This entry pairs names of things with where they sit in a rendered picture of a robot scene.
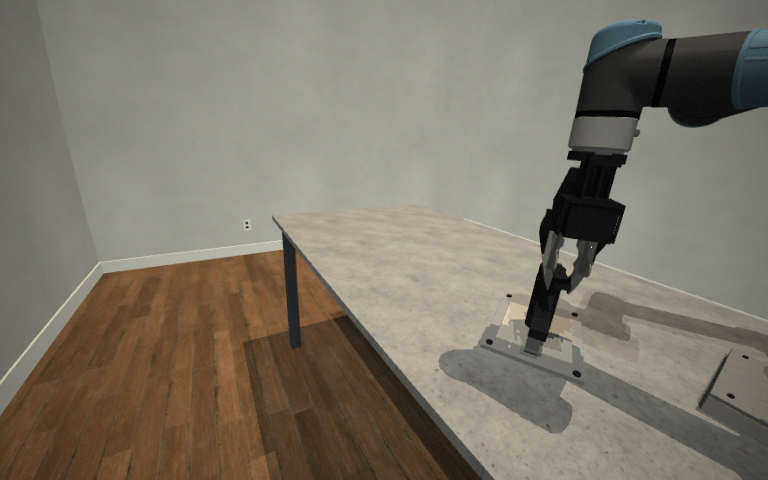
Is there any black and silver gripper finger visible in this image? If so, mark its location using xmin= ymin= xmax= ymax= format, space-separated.
xmin=539 ymin=209 xmax=565 ymax=290
xmin=567 ymin=240 xmax=606 ymax=294

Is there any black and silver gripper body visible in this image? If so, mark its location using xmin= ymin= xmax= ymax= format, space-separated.
xmin=552 ymin=151 xmax=628 ymax=244

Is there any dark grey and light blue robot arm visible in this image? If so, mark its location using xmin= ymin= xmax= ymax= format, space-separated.
xmin=568 ymin=19 xmax=768 ymax=156

